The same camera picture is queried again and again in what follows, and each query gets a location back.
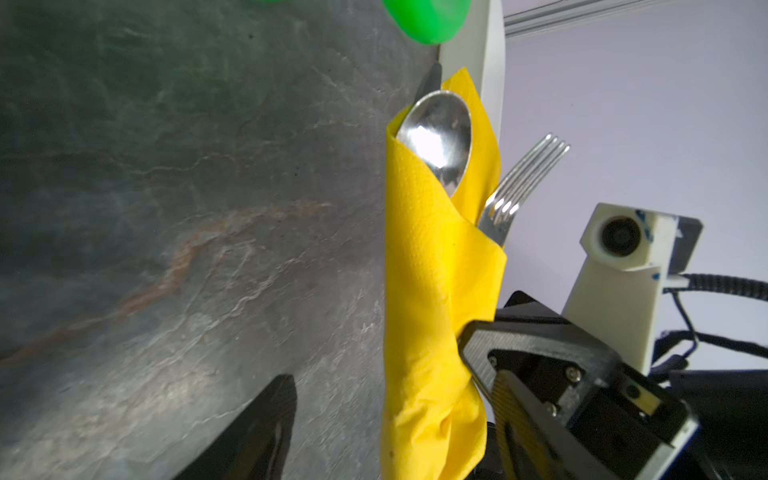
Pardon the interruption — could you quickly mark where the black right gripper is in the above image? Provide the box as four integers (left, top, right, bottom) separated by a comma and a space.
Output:
458, 292, 767, 479

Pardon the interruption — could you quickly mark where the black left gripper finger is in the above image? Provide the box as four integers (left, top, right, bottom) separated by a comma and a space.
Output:
176, 374, 297, 479

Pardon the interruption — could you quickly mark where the yellow paper napkin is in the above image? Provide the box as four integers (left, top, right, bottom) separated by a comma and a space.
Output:
380, 70, 507, 479

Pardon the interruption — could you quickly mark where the silver fork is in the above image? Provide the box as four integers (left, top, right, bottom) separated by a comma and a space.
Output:
477, 133, 570, 247

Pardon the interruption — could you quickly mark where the silver spoon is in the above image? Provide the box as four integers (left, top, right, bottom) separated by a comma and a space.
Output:
395, 90, 472, 197

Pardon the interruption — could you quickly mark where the white plastic tray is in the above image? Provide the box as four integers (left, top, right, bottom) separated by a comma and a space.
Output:
438, 0, 506, 140

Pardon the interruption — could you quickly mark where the green plastic basket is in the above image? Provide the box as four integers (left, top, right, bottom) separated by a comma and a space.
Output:
382, 0, 472, 45

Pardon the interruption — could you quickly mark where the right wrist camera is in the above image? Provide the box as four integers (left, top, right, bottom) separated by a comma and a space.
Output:
562, 203, 704, 374

